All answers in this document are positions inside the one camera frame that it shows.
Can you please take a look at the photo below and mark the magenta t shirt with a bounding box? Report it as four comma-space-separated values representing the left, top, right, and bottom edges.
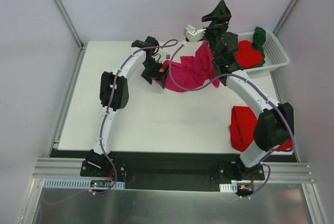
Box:
161, 41, 215, 92

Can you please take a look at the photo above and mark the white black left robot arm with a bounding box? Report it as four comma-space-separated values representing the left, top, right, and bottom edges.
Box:
86, 36, 169, 176

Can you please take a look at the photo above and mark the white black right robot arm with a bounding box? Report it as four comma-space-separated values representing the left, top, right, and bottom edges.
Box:
201, 0, 294, 181

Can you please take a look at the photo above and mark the red t shirt in basket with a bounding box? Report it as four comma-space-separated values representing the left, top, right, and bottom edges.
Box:
235, 41, 264, 69

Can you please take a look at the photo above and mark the green t shirt in basket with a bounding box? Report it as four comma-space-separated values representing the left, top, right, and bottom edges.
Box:
252, 27, 266, 67

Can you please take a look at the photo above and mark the white plastic laundry basket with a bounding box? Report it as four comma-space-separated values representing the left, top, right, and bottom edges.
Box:
237, 30, 290, 72

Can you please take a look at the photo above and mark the folded red t shirt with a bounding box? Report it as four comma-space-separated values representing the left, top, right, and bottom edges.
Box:
230, 106, 292, 152

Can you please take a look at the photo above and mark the black centre base bar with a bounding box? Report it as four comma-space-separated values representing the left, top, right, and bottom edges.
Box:
49, 150, 300, 192

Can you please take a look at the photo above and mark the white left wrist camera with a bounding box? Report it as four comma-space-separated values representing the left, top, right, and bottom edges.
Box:
159, 51, 171, 62

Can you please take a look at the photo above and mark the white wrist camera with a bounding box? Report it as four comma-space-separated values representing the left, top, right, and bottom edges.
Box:
184, 25, 206, 43
159, 51, 171, 62

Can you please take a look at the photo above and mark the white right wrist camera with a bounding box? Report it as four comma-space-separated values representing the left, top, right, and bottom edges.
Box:
184, 25, 206, 43

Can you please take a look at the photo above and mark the aluminium left frame rail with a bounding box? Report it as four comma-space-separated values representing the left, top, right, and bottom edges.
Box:
47, 0, 86, 158

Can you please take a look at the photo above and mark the aluminium frame rail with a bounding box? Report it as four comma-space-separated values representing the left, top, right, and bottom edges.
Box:
33, 157, 316, 184
47, 0, 86, 158
272, 0, 300, 36

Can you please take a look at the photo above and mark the aluminium right frame rail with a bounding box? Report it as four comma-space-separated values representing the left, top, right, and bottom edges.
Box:
272, 0, 300, 36

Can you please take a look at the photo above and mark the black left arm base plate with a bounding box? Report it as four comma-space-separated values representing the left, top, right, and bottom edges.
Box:
79, 159, 125, 179

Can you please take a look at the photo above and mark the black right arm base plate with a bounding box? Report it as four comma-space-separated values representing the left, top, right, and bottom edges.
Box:
218, 159, 265, 181

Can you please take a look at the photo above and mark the white right cable duct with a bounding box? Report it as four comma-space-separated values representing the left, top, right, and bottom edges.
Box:
219, 183, 237, 193

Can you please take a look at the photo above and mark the white cable duct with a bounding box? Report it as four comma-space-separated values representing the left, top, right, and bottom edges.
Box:
44, 179, 113, 190
219, 183, 237, 193

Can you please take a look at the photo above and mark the aluminium front frame rail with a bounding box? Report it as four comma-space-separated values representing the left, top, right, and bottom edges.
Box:
33, 157, 316, 184

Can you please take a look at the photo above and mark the white left cable duct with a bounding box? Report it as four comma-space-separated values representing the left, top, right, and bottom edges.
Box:
44, 179, 113, 190

